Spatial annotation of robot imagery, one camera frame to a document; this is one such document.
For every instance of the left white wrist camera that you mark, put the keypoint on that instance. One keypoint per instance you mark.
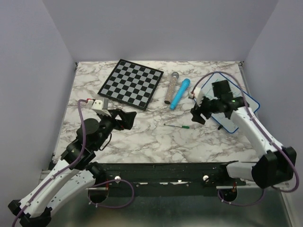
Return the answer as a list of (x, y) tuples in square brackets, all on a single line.
[(100, 107)]

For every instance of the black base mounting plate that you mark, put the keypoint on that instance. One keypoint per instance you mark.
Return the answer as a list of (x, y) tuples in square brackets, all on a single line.
[(145, 180)]

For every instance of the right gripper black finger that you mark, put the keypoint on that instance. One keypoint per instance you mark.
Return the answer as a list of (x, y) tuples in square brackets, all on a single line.
[(196, 109), (196, 117)]

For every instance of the green white marker pen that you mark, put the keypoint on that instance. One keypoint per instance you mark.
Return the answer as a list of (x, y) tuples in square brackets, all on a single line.
[(177, 126)]

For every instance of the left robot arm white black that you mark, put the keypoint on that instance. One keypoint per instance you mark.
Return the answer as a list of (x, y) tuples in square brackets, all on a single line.
[(74, 172)]

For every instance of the glitter tube silver cap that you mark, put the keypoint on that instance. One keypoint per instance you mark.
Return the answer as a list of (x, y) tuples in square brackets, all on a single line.
[(171, 88)]

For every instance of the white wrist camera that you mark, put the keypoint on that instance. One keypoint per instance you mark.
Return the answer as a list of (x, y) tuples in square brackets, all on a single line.
[(197, 95), (100, 107)]

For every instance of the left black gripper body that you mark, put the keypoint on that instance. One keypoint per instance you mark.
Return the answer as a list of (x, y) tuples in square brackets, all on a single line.
[(110, 123)]

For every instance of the blue toy microphone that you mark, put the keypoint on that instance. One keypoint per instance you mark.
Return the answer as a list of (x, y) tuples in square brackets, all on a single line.
[(184, 85)]

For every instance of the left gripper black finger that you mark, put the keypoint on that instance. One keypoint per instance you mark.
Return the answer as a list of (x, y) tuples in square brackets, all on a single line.
[(127, 119), (114, 113)]

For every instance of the black grey chessboard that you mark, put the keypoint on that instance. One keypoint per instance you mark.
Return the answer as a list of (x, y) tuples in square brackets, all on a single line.
[(132, 84)]

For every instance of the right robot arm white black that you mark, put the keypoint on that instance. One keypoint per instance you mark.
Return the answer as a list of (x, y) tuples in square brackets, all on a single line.
[(275, 161)]

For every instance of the blue framed whiteboard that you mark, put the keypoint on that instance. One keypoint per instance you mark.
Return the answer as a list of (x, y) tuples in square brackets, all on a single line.
[(206, 87)]

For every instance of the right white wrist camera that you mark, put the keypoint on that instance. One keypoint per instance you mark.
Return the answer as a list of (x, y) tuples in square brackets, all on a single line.
[(197, 95)]

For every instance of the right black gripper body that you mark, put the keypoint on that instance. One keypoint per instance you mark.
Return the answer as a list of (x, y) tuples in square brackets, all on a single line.
[(209, 107)]

